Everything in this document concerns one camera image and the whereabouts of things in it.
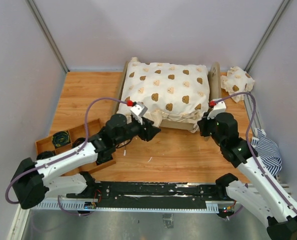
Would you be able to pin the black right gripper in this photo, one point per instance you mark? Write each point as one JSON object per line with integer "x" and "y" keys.
{"x": 202, "y": 124}

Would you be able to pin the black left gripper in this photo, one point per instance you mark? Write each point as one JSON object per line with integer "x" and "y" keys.
{"x": 151, "y": 130}

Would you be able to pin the large bear print cushion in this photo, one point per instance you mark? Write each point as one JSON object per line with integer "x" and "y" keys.
{"x": 166, "y": 92}

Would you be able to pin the wooden pet bed frame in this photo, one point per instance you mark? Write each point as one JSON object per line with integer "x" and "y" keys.
{"x": 214, "y": 82}

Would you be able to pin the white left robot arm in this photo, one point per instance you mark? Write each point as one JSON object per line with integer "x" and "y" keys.
{"x": 33, "y": 181}

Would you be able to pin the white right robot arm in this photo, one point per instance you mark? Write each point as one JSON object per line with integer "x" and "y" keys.
{"x": 271, "y": 205}

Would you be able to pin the small bear print pillow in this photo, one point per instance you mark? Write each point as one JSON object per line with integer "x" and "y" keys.
{"x": 236, "y": 80}

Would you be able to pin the blue striped cloth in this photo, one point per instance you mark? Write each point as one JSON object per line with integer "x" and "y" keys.
{"x": 268, "y": 151}

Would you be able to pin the wooden divided tray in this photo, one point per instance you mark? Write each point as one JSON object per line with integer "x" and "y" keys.
{"x": 94, "y": 126}

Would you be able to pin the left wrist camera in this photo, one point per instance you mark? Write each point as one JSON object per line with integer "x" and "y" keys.
{"x": 137, "y": 110}

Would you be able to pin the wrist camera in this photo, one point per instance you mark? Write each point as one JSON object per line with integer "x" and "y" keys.
{"x": 216, "y": 106}
{"x": 137, "y": 110}

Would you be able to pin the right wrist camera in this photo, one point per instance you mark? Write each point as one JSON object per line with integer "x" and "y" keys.
{"x": 216, "y": 106}

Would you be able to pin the aluminium side rail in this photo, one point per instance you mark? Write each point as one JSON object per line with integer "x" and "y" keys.
{"x": 253, "y": 114}

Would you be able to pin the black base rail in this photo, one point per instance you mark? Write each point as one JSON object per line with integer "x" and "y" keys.
{"x": 151, "y": 194}

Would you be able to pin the white slotted cable duct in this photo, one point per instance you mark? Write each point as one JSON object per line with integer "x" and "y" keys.
{"x": 80, "y": 205}

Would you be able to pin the left aluminium frame post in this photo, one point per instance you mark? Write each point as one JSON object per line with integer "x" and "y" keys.
{"x": 33, "y": 7}

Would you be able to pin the aluminium frame post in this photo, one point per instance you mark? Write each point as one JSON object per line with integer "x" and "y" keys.
{"x": 33, "y": 7}
{"x": 281, "y": 10}

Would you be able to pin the right aluminium frame post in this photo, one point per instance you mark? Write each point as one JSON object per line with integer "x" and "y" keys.
{"x": 281, "y": 10}

